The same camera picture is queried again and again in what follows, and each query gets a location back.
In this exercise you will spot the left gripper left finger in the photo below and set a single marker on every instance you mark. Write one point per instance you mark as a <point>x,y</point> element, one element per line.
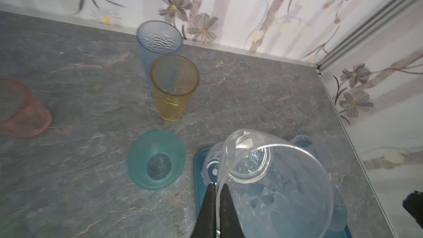
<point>206,225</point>

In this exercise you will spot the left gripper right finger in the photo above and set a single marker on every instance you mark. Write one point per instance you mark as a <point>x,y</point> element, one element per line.
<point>229,223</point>

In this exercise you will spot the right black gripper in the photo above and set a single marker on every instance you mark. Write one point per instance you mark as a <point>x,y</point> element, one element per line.
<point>413,204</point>

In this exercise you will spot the teal plastic tray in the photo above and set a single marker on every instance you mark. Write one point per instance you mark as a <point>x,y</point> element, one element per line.
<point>201,191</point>

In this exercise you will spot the yellow tall plastic cup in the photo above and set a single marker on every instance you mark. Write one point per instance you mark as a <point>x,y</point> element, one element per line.
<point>174,80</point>

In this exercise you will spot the blue tall plastic cup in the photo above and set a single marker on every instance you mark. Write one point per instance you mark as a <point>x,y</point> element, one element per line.
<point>157,38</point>

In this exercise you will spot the clear faceted glass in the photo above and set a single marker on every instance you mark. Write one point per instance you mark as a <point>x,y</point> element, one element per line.
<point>211,164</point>
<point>302,141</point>

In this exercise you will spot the green tall plastic cup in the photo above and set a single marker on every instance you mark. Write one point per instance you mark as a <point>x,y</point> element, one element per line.
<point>156,160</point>

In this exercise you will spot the pink small plastic cup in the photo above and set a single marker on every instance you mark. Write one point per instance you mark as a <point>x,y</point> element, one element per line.
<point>22,113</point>

